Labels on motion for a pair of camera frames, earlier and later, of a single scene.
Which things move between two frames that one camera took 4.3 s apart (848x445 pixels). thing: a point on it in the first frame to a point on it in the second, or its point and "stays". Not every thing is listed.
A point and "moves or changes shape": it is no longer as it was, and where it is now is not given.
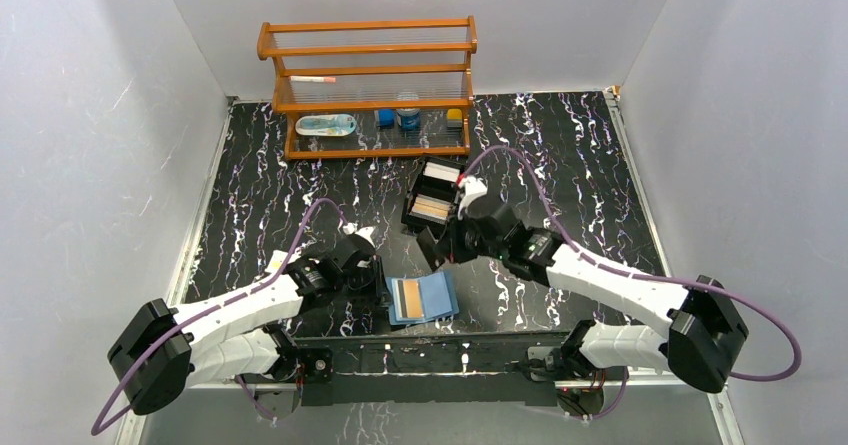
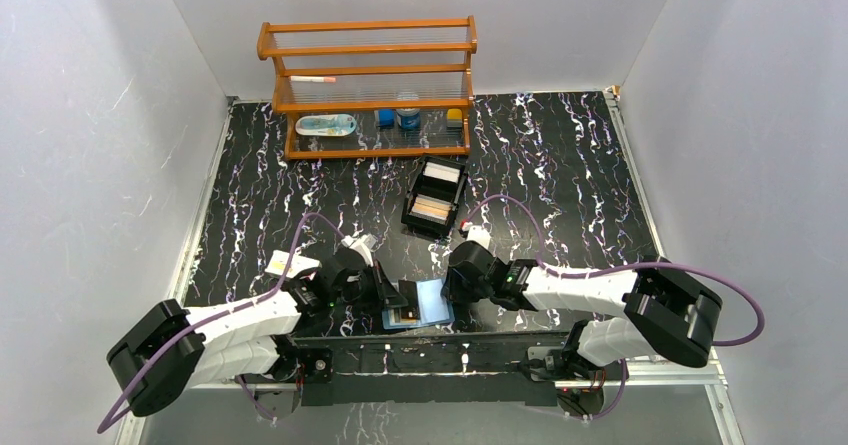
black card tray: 431,196 stays
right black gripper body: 466,243 to 460,291
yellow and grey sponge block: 454,118 stays
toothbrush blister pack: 326,125 stays
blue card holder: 421,299 moves or changes shape
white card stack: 441,171 stays
